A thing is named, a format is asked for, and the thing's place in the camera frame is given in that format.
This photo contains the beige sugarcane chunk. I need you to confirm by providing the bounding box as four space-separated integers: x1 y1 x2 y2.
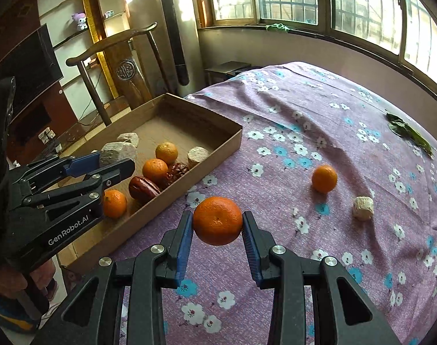
187 146 210 168
99 141 137 167
352 196 374 221
117 133 140 147

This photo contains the red jujube date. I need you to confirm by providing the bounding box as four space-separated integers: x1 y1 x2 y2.
163 162 190 188
129 176 161 206

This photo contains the brown cardboard box tray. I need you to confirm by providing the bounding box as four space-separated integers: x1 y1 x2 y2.
57 94 243 274

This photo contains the black television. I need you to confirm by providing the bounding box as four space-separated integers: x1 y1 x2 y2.
0 24 63 118

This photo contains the beige sugarcane chunk in box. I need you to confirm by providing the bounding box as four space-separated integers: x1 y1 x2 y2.
187 146 210 168

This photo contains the wooden chair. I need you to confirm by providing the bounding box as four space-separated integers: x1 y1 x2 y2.
65 22 173 125

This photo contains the purple floral tablecloth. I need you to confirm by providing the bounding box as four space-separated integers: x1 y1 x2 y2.
114 62 437 344

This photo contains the purple plush toy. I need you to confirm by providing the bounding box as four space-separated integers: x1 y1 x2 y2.
72 13 88 31

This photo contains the wooden display shelf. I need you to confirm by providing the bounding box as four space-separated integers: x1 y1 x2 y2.
0 0 129 164

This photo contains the small dark side table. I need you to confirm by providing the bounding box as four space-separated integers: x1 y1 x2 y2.
205 61 251 86

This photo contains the tall standing air conditioner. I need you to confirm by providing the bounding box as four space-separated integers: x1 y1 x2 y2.
124 0 205 94

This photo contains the green leafy vegetable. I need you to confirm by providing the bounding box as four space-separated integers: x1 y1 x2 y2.
385 112 433 157

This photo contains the green cloth on sill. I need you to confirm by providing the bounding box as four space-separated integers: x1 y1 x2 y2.
265 23 291 33

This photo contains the window with metal bars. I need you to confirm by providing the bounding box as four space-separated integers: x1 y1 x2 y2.
196 0 437 95

